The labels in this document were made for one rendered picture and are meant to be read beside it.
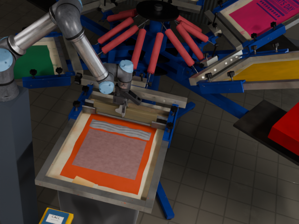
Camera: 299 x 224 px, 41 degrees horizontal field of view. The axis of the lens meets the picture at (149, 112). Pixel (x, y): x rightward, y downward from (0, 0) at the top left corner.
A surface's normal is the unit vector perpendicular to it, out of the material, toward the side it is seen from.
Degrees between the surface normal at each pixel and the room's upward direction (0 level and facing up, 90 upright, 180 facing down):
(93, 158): 0
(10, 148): 90
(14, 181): 90
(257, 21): 32
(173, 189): 0
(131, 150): 0
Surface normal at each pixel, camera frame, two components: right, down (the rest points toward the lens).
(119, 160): 0.13, -0.77
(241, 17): -0.39, -0.60
